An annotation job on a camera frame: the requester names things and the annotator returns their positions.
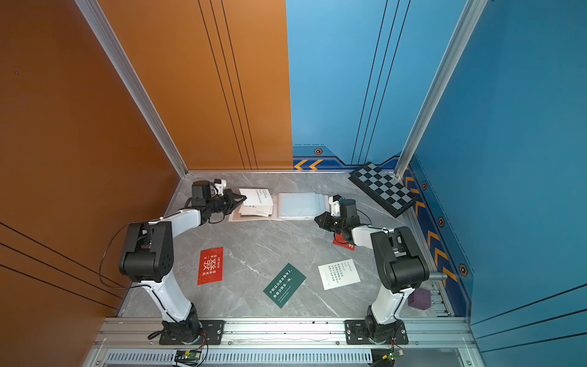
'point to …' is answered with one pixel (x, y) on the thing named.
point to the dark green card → (284, 284)
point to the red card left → (211, 266)
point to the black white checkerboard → (384, 189)
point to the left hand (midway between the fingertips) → (247, 193)
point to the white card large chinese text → (257, 210)
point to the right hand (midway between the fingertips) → (316, 218)
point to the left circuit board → (187, 357)
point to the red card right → (339, 241)
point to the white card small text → (338, 274)
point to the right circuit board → (390, 356)
